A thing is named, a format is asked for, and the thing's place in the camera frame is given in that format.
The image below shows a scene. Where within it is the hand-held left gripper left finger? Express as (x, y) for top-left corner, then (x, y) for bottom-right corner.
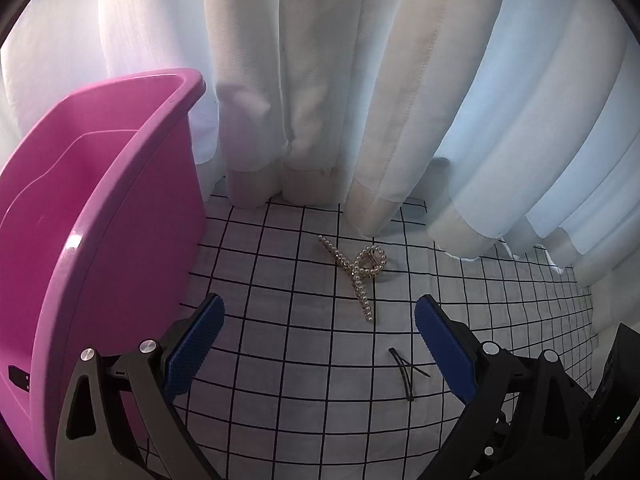
(54, 293), (226, 480)

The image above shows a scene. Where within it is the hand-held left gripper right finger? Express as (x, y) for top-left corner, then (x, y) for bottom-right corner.
(414, 294), (587, 480)

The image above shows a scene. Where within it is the pearl hair clip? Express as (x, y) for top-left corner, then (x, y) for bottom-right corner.
(318, 234), (389, 325)

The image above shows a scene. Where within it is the pink plastic bin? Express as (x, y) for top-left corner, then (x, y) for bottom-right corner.
(0, 67), (209, 480)

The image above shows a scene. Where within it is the white black checked tablecloth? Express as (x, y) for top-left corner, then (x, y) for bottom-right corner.
(134, 194), (601, 480)

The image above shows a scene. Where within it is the white sheer curtain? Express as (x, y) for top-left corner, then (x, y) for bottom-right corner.
(425, 0), (640, 287)
(0, 0), (224, 167)

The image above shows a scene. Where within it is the cream curtain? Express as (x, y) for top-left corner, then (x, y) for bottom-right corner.
(199, 0), (507, 239)

